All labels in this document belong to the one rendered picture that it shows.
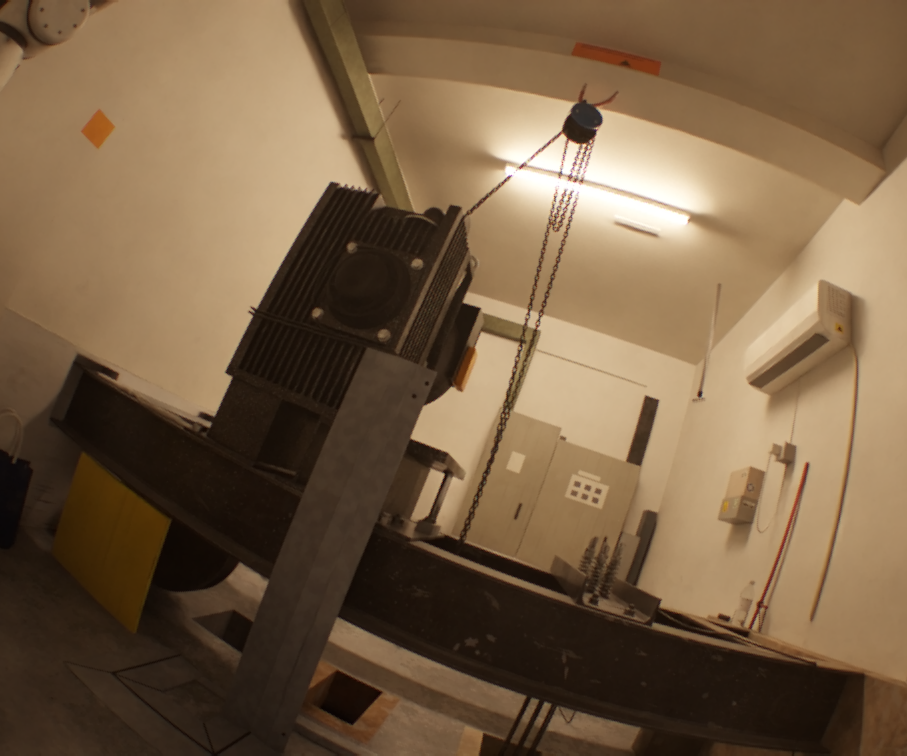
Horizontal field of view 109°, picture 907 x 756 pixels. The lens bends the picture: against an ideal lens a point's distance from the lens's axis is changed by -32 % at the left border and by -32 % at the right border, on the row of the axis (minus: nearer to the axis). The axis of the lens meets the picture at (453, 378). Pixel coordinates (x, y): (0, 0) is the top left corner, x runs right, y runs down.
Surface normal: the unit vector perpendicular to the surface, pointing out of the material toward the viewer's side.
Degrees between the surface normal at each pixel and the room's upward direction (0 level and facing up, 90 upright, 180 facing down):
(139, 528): 90
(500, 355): 90
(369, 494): 90
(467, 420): 90
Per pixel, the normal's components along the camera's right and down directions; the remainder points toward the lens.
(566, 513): -0.13, -0.31
